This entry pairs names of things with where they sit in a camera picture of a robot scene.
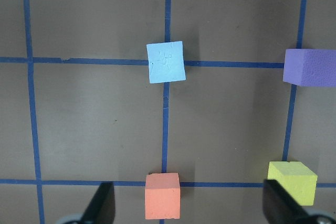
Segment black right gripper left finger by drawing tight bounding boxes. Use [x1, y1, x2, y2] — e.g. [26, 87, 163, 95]
[81, 182, 116, 223]

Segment orange foam block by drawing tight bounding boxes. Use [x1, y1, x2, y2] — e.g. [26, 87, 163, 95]
[144, 173, 181, 220]

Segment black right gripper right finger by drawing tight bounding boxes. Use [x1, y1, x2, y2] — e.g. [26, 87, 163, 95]
[262, 179, 318, 224]

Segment purple foam block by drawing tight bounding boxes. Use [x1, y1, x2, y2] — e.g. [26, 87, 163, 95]
[283, 49, 335, 87]

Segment yellow foam block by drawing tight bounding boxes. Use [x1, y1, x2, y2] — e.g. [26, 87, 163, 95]
[267, 161, 318, 206]

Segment light blue foam block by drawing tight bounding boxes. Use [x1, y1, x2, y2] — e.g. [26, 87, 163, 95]
[146, 41, 186, 84]

